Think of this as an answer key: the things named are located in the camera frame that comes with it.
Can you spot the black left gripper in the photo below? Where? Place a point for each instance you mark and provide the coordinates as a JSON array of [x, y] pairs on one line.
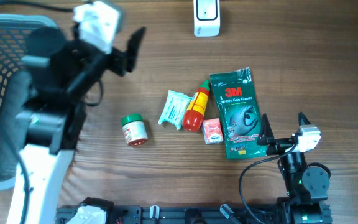
[[120, 60]]

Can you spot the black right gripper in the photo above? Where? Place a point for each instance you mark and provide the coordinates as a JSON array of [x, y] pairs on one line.
[[266, 137]]

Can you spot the green 3M gloves packet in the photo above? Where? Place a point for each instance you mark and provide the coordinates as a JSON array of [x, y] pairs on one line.
[[239, 113]]

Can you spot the orange tissue packet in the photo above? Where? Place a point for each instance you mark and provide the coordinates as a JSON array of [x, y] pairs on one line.
[[212, 131]]

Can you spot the mint green tissue packet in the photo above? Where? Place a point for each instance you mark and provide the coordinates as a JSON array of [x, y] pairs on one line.
[[174, 109]]

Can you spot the green-lid spice jar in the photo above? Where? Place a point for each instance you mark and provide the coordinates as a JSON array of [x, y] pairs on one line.
[[134, 130]]

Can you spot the red chili sauce bottle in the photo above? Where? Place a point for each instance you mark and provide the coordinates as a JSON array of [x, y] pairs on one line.
[[195, 111]]

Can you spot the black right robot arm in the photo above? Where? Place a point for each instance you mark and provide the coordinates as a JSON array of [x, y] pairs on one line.
[[306, 183]]

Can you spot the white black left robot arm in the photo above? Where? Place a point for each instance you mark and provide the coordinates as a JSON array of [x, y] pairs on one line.
[[47, 128]]

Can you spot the white barcode scanner box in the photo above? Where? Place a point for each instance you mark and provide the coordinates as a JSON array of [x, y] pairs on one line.
[[207, 18]]

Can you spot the grey plastic mesh basket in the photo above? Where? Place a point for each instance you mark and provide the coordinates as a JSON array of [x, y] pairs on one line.
[[13, 31]]

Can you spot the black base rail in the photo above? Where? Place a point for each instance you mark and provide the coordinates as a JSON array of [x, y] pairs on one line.
[[268, 213]]

